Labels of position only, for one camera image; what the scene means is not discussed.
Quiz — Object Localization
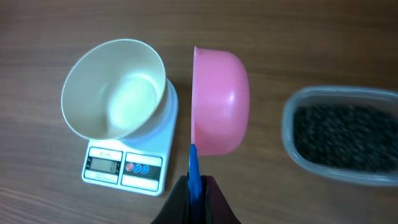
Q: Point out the black beans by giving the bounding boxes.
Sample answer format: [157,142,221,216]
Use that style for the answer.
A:
[293,105,397,172]

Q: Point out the white bowl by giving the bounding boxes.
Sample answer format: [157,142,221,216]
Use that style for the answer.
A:
[60,39,167,140]

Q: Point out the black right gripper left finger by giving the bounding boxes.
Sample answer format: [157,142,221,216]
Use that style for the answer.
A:
[151,175,190,224]

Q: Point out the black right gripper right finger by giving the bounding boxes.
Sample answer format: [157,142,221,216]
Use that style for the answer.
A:
[201,175,241,224]

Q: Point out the clear plastic container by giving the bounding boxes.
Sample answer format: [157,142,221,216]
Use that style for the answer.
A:
[281,85,397,187]

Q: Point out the white digital kitchen scale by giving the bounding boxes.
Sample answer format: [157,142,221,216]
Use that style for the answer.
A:
[81,81,178,196]

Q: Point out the pink scoop with blue handle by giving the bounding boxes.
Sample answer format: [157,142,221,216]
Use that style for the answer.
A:
[187,47,250,223]

